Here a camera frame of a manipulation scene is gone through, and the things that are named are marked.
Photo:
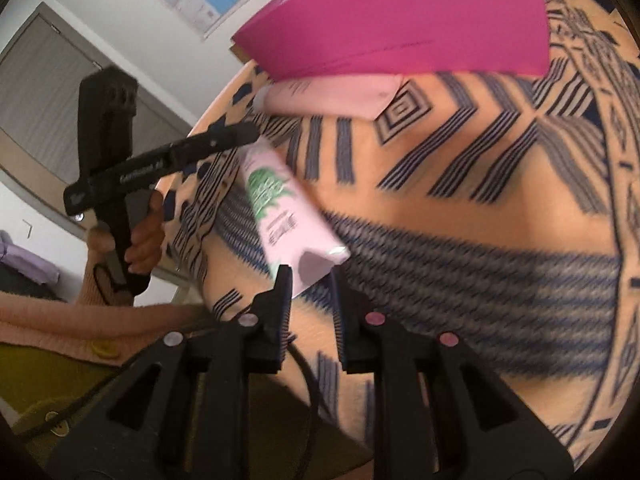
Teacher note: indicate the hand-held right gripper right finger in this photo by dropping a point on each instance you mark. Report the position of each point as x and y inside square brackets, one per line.
[339, 320]

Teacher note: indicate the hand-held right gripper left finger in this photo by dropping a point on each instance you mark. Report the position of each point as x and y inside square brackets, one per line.
[286, 310]

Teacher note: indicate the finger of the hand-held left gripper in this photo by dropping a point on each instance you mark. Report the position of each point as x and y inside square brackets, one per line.
[225, 137]

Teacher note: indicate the pink tube with green print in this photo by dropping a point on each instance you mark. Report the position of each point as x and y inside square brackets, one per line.
[280, 210]

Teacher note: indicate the pink cardboard box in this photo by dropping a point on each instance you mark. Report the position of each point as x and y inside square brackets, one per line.
[400, 15]

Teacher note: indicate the person's left forearm peach sleeve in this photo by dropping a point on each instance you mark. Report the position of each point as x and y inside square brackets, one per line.
[65, 310]

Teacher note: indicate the person's left hand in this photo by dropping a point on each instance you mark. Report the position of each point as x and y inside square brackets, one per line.
[145, 240]

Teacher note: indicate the grey door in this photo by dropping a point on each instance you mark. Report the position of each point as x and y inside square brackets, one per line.
[45, 85]

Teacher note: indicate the pale pink flat packet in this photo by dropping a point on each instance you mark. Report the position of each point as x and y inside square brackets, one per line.
[330, 95]

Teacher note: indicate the purple cloth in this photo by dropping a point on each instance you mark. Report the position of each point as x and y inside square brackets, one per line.
[25, 257]

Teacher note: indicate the orange patterned blanket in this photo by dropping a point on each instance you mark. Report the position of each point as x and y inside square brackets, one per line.
[475, 240]

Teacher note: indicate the dark cloth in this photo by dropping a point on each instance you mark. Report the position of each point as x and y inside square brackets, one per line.
[25, 285]

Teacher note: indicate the olive green trousers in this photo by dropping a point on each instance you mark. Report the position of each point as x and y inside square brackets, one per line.
[60, 385]

